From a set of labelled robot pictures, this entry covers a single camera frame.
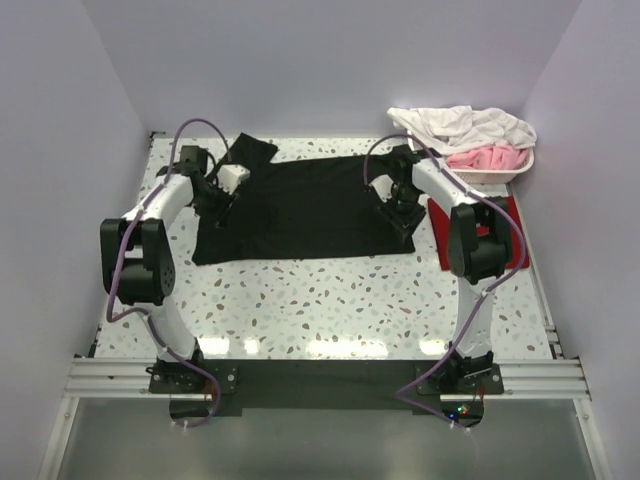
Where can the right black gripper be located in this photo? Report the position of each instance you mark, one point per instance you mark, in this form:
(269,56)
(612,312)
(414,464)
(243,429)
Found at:
(405,223)

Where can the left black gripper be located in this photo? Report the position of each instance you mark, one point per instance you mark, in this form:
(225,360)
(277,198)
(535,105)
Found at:
(219,214)

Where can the black t shirt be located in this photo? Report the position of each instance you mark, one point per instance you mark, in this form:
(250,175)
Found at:
(305,209)

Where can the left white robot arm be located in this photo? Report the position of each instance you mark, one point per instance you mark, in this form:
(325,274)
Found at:
(138,270)

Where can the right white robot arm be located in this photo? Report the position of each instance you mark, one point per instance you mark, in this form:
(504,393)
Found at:
(479,247)

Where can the white perforated laundry basket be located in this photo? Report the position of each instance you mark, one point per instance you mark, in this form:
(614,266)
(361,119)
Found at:
(485,176)

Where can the white crumpled t shirt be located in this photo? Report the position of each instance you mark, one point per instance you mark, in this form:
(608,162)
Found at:
(461,128)

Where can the pink crumpled t shirt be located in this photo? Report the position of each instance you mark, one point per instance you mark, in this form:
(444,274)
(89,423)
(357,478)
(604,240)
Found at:
(489,158)

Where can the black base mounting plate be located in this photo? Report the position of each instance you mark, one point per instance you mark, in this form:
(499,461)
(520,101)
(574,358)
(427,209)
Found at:
(228,388)

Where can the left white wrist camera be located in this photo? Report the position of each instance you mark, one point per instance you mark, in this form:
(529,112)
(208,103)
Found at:
(230,177)

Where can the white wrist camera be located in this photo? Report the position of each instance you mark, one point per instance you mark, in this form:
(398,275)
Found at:
(382,186)
(230,177)

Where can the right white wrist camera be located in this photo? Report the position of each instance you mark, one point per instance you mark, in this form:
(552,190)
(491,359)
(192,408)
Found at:
(382,186)

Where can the aluminium extrusion rail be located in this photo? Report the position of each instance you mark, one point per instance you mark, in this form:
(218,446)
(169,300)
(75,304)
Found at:
(522,379)

